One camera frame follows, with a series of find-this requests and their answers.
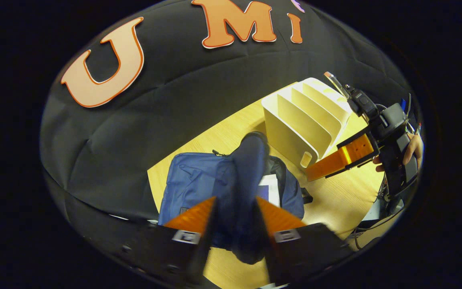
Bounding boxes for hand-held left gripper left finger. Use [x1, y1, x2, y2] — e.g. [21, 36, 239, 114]
[121, 197, 219, 285]

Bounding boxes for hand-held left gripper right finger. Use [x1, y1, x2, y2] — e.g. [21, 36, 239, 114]
[255, 197, 348, 285]

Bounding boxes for blue cover book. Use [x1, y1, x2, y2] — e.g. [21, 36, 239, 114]
[257, 174, 282, 208]

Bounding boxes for white bookshelf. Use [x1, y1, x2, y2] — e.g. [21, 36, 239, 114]
[261, 77, 354, 171]

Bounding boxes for blue schoolbag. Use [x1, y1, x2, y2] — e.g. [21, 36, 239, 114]
[158, 132, 314, 265]

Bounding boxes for black cable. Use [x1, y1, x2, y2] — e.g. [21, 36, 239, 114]
[347, 209, 400, 249]

